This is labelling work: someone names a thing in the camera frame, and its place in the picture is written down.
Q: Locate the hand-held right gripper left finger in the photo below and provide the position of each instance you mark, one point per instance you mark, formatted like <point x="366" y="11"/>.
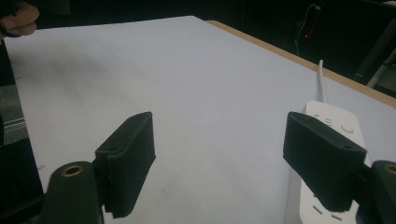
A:
<point x="129" y="149"/>

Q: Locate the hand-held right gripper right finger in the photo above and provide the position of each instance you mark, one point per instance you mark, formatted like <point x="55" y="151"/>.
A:
<point x="317" y="155"/>

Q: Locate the white power strip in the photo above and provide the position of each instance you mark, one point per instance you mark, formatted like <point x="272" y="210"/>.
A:
<point x="339" y="119"/>

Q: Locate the grey metal stand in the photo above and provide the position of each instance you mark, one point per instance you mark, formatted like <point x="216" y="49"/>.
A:
<point x="375" y="51"/>

